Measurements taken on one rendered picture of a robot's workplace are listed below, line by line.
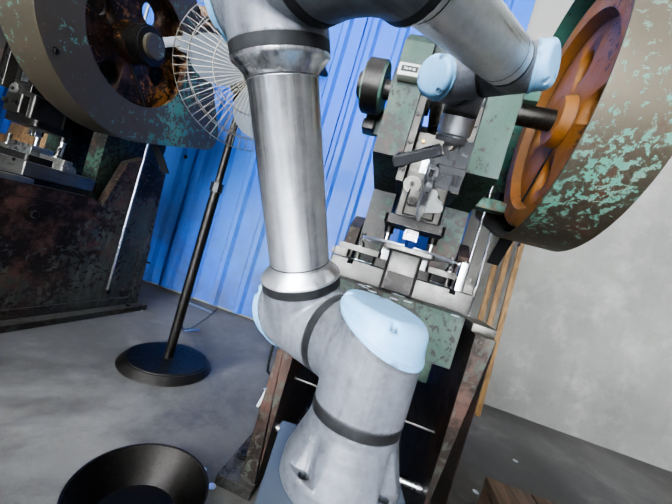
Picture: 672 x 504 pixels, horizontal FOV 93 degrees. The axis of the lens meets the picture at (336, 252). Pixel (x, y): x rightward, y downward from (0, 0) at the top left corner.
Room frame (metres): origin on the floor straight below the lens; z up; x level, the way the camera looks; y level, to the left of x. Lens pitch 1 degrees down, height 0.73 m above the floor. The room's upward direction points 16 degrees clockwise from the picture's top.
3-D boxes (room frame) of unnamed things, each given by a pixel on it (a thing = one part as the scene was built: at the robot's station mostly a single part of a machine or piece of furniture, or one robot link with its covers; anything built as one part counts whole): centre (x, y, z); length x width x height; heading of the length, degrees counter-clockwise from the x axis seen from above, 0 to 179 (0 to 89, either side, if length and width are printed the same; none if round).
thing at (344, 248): (1.15, -0.07, 0.76); 0.17 x 0.06 x 0.10; 79
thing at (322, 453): (0.40, -0.08, 0.50); 0.15 x 0.15 x 0.10
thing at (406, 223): (1.12, -0.24, 0.86); 0.20 x 0.16 x 0.05; 79
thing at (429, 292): (1.12, -0.24, 0.68); 0.45 x 0.30 x 0.06; 79
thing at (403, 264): (0.95, -0.20, 0.72); 0.25 x 0.14 x 0.14; 169
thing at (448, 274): (1.09, -0.40, 0.76); 0.17 x 0.06 x 0.10; 79
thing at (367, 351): (0.40, -0.08, 0.62); 0.13 x 0.12 x 0.14; 47
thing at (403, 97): (1.26, -0.26, 0.83); 0.79 x 0.43 x 1.34; 169
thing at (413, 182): (1.08, -0.23, 1.04); 0.17 x 0.15 x 0.30; 169
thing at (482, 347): (1.21, -0.53, 0.45); 0.92 x 0.12 x 0.90; 169
